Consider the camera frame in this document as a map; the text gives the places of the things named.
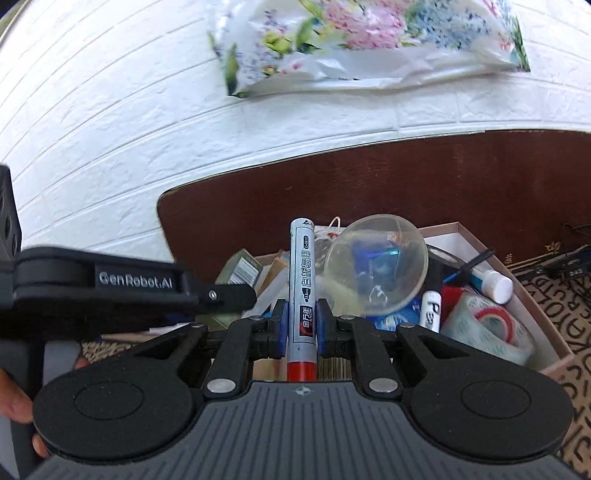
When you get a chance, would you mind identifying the floral plastic bag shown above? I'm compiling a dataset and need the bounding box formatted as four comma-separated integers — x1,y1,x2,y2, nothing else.
207,0,532,99

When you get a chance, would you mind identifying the brown wooden headboard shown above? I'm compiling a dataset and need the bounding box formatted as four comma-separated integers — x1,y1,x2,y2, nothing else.
156,128,591,289

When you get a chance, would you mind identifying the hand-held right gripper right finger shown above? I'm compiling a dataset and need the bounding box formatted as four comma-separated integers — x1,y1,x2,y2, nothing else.
318,299,468,400

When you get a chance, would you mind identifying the red tape roll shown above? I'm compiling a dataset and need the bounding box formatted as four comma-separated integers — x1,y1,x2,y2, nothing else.
475,308,515,343

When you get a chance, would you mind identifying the grey marker with red cap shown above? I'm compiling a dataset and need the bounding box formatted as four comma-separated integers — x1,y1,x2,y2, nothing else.
286,218,320,382

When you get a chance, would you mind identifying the brown cardboard box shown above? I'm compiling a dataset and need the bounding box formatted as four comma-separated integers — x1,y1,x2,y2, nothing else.
216,222,576,385

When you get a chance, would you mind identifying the translucent plastic funnel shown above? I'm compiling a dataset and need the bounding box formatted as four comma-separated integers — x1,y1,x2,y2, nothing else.
323,214,428,320

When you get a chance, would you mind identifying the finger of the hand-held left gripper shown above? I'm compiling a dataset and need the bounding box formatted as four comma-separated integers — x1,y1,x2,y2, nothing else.
14,246,258,343

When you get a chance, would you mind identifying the blue box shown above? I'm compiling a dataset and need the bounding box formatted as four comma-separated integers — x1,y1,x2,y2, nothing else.
376,305,421,331

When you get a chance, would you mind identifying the person's left hand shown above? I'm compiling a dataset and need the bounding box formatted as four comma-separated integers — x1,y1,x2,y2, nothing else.
0,368,49,459

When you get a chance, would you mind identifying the blue and black pen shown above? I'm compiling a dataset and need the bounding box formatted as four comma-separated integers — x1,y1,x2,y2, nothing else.
442,248,495,284

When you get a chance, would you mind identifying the black adapter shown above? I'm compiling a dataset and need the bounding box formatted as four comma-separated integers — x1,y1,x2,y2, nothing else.
539,251,591,283

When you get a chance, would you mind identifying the black tape roll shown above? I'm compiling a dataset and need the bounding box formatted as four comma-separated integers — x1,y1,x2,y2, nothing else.
425,244,462,278

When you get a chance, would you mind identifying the green packet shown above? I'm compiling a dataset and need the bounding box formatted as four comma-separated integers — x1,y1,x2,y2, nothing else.
215,248,262,289

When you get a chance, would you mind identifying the white capped bottle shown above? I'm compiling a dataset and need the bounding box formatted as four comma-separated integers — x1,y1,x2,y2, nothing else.
470,267,515,306

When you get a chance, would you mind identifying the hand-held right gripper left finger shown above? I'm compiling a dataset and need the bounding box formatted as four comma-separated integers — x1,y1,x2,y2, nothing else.
134,299,288,400

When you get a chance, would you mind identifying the black and white marker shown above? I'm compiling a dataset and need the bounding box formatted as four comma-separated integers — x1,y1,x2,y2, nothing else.
419,289,444,333

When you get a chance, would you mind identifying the letter print tablecloth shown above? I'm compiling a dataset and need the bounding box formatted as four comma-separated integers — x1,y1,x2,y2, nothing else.
78,249,591,480

